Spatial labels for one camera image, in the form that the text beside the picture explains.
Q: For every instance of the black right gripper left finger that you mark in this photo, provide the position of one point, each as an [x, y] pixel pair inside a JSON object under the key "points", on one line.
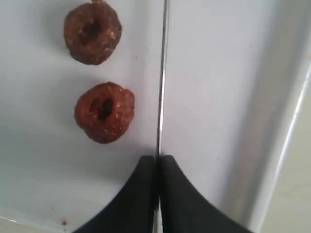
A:
{"points": [[132, 209]]}

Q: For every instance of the white rectangular tray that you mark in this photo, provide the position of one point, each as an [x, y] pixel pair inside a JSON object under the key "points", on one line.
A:
{"points": [[236, 74]]}

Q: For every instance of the red meat chunk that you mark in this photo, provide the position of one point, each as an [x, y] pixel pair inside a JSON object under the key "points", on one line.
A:
{"points": [[92, 32], [105, 112]]}

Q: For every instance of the thin metal skewer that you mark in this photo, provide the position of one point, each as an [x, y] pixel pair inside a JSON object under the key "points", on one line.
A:
{"points": [[164, 45]]}

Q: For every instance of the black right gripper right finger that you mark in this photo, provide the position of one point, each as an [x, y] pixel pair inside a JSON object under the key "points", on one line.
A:
{"points": [[184, 209]]}

